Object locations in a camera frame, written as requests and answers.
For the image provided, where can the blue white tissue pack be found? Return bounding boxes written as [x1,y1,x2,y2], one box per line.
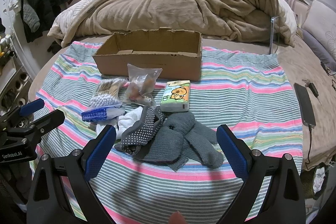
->
[81,106,125,122]

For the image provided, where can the grey polka dot sock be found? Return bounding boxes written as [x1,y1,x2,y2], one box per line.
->
[114,106,166,156]

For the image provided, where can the cotton swab pack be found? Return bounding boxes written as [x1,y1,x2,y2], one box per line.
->
[89,78,127,108]

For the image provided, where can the white sock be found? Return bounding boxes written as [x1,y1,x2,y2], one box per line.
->
[96,106,143,140]

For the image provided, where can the clear bag of snacks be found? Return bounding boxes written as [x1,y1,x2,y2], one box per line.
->
[122,64,163,107]

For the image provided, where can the grey knitted gloves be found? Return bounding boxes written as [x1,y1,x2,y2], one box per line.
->
[134,111,224,172]

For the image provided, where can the black smartphone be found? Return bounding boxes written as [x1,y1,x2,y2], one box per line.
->
[293,83,316,127]

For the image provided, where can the quilted white duvet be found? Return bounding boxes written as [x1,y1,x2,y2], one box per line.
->
[47,0,95,40]

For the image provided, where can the striped pastel towel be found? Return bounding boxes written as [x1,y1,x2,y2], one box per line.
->
[31,40,304,224]

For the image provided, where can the open cardboard box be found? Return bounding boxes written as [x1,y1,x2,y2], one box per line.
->
[93,28,202,81]

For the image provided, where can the white embroidered pillow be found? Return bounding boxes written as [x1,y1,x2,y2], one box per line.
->
[302,0,335,59]

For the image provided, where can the beige fleece blanket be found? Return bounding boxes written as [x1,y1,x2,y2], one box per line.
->
[54,0,297,47]

